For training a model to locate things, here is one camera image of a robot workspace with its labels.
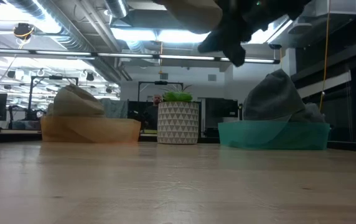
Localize person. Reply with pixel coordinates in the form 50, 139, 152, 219
143, 94, 164, 131

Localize silver ventilation duct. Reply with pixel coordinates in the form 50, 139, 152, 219
105, 0, 129, 19
5, 0, 104, 54

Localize grey-blue panel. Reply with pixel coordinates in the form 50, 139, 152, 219
99, 98, 129, 119

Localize black metal frame stand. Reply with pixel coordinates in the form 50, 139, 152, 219
27, 75, 80, 121
138, 80, 184, 103

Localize black partition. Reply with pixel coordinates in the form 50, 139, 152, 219
127, 100, 159, 131

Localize black screen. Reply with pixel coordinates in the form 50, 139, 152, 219
201, 97, 240, 138

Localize green artificial plant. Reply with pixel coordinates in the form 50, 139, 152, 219
161, 84, 194, 103

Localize black ceiling cable reel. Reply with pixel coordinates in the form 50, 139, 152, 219
12, 22, 35, 40

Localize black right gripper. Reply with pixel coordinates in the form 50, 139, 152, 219
197, 0, 312, 67

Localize long ceiling light bar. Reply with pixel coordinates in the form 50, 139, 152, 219
0, 47, 281, 65

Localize orange translucent plastic bin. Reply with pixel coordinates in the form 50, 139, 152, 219
40, 115, 142, 144

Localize white triangle-patterned plant pot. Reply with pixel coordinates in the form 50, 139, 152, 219
157, 101, 200, 145

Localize grey baseball cap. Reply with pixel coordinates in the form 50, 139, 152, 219
289, 102, 326, 123
242, 68, 306, 123

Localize teal translucent plastic bin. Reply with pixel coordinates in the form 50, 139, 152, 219
217, 120, 331, 151

